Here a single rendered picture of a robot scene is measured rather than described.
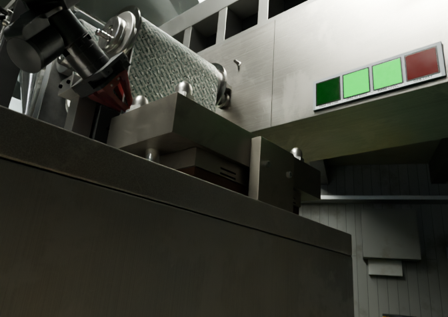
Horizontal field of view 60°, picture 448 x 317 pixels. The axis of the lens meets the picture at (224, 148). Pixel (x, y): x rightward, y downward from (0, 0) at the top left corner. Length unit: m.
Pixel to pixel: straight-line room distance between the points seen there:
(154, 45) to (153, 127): 0.30
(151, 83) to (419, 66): 0.49
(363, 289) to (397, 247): 0.84
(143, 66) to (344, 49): 0.42
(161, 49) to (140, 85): 0.11
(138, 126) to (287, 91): 0.43
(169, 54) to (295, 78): 0.29
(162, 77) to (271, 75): 0.28
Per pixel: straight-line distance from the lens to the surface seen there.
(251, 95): 0.97
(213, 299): 0.46
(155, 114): 0.56
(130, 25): 0.82
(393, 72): 0.80
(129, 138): 0.59
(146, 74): 0.78
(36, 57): 0.64
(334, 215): 6.75
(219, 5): 1.26
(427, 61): 0.78
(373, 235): 6.35
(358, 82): 0.81
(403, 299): 6.64
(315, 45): 0.92
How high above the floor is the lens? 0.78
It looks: 20 degrees up
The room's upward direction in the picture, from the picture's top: 5 degrees clockwise
